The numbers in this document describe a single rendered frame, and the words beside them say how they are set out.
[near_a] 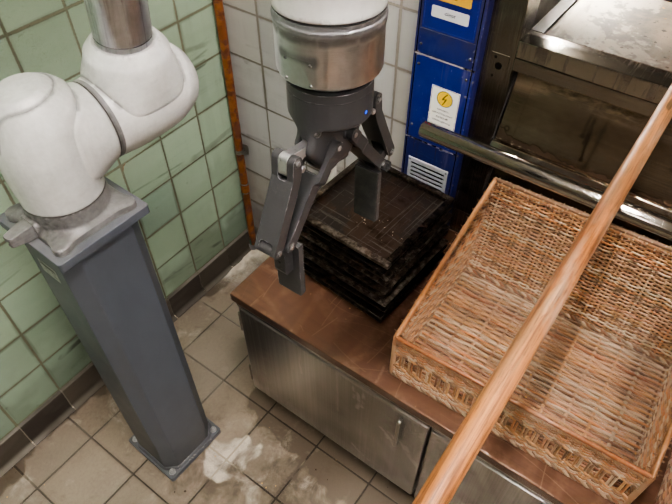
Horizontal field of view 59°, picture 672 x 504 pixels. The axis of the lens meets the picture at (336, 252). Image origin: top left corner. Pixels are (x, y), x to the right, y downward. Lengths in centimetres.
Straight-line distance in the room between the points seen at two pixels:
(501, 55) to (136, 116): 77
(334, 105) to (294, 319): 106
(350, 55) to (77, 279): 89
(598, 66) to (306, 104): 91
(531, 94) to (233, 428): 134
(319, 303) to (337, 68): 111
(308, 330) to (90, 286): 53
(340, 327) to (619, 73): 83
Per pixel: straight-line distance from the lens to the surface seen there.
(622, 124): 139
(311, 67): 47
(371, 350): 145
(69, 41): 160
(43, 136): 107
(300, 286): 59
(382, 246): 136
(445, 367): 127
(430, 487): 64
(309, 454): 196
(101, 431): 212
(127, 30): 109
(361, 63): 47
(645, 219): 101
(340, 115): 49
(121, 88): 112
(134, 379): 153
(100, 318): 133
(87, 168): 113
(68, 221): 117
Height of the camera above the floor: 179
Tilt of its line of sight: 48 degrees down
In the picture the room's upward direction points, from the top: straight up
